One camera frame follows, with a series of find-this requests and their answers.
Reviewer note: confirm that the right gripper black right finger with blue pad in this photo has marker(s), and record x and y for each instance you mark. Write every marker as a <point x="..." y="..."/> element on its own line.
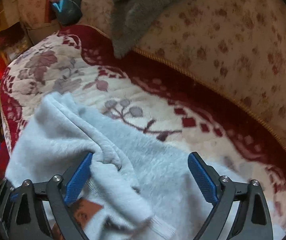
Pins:
<point x="252" y="220"/>

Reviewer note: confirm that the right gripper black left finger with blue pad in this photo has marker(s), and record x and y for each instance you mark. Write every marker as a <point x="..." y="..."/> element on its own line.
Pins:
<point x="22" y="213"/>

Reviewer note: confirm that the person's left hand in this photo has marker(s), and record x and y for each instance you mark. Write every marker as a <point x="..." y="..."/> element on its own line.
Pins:
<point x="83" y="212"/>

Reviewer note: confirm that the red white floral blanket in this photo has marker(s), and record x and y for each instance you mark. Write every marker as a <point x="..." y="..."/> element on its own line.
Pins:
<point x="149" y="96"/>

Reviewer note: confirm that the pink floral bed sheet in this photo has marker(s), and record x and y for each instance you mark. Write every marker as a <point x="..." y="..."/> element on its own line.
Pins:
<point x="237" y="47"/>

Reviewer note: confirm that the dark teal bag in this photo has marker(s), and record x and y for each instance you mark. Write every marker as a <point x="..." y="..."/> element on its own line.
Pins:
<point x="68" y="12"/>

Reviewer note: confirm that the grey fuzzy blanket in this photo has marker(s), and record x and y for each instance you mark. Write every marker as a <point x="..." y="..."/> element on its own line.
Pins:
<point x="130" y="19"/>

